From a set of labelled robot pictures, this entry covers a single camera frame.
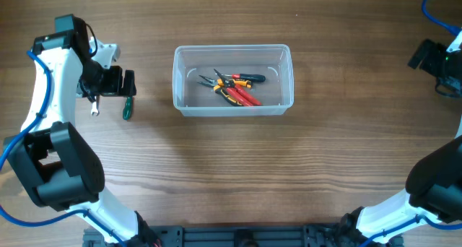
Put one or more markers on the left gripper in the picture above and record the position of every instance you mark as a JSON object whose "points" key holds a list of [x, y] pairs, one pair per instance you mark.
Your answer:
{"points": [[114, 87]]}

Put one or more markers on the green handled screwdriver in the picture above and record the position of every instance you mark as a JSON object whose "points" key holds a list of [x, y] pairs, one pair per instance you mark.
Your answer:
{"points": [[128, 108]]}

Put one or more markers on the orange black pliers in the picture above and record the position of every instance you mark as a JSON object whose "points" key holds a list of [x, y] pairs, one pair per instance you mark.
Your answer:
{"points": [[223, 88]]}

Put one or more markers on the red black screwdriver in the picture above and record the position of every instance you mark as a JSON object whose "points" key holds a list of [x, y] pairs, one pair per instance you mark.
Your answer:
{"points": [[258, 78]]}

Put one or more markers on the red handled snips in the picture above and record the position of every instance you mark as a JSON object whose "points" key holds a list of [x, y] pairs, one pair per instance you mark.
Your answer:
{"points": [[236, 89]]}

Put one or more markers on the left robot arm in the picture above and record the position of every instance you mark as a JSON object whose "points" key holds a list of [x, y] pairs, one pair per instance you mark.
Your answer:
{"points": [[53, 162]]}

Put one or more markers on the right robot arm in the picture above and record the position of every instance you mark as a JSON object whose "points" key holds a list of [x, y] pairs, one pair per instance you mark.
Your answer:
{"points": [[432, 193]]}

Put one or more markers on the clear plastic container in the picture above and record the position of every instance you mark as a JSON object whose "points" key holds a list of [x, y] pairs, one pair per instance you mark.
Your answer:
{"points": [[195, 65]]}

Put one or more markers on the silver combination wrench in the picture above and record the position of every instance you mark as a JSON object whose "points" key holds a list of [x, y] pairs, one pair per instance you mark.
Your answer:
{"points": [[95, 110]]}

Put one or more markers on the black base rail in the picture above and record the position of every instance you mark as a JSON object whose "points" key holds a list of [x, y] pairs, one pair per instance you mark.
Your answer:
{"points": [[310, 235]]}

